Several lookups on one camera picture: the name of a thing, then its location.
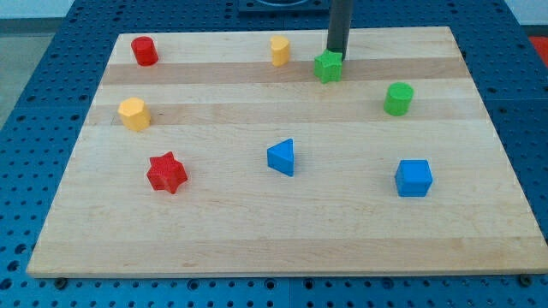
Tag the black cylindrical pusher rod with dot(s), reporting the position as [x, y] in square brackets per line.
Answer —
[339, 25]

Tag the green star block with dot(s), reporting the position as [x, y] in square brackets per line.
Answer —
[328, 66]

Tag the yellow heart block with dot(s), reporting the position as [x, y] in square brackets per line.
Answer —
[280, 50]

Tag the red star block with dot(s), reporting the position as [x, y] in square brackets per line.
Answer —
[166, 173]

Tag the green cylinder block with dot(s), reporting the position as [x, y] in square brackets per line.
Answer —
[398, 98]

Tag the blue triangle block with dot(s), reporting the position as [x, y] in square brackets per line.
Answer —
[281, 157]

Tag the wooden board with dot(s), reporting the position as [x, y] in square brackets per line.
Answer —
[218, 104]

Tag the blue cube block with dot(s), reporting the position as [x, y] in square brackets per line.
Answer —
[413, 178]

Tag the red cylinder block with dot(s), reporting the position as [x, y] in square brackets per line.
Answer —
[144, 51]

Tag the yellow hexagon block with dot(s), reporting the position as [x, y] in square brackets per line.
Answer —
[134, 114]

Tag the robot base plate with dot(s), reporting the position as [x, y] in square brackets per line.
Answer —
[282, 6]

